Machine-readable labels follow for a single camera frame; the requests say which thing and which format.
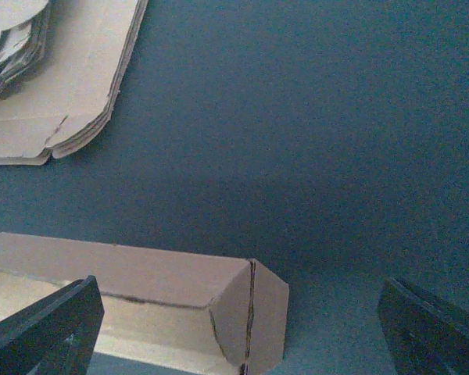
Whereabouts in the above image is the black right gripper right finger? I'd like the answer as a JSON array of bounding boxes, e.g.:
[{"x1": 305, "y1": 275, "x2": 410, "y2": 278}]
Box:
[{"x1": 377, "y1": 278, "x2": 469, "y2": 375}]

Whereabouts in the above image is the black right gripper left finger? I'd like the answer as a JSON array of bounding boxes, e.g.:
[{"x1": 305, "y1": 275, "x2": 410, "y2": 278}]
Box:
[{"x1": 0, "y1": 275, "x2": 104, "y2": 374}]

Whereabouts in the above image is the brown cardboard box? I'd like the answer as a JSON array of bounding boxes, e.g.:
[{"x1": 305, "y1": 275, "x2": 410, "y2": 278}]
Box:
[{"x1": 0, "y1": 233, "x2": 289, "y2": 374}]

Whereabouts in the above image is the stack of flat cardboard blanks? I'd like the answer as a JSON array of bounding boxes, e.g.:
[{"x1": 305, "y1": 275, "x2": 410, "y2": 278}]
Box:
[{"x1": 0, "y1": 1, "x2": 148, "y2": 165}]

